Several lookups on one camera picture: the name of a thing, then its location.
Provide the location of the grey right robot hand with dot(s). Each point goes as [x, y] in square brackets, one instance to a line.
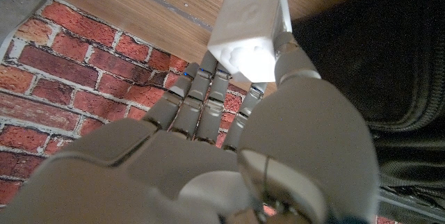
[208, 161]

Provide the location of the white package box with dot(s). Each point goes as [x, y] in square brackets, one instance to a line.
[247, 25]

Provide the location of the black backpack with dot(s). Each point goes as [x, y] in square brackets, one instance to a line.
[382, 60]

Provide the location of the printed brick wall backdrop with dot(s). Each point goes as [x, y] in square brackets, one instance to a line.
[69, 78]

